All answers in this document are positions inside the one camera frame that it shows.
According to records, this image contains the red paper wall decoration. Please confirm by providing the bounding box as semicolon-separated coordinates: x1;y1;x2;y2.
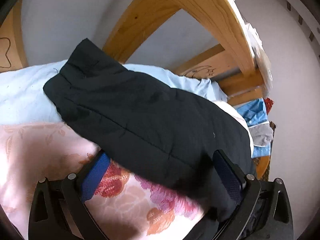
264;98;274;115

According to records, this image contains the grey garment on rail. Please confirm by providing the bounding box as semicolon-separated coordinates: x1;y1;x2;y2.
248;121;273;147

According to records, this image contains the pink floral quilt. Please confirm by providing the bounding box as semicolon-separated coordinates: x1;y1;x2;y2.
1;122;206;239

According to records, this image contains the blue shirt on rail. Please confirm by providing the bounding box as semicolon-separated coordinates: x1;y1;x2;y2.
236;97;272;158

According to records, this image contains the wooden bed frame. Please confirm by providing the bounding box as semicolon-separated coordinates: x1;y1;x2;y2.
0;0;272;181

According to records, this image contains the light blue bed sheet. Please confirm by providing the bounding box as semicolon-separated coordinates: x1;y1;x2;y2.
1;60;228;125

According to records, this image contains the black padded jacket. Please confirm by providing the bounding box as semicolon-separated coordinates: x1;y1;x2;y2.
43;39;255;239

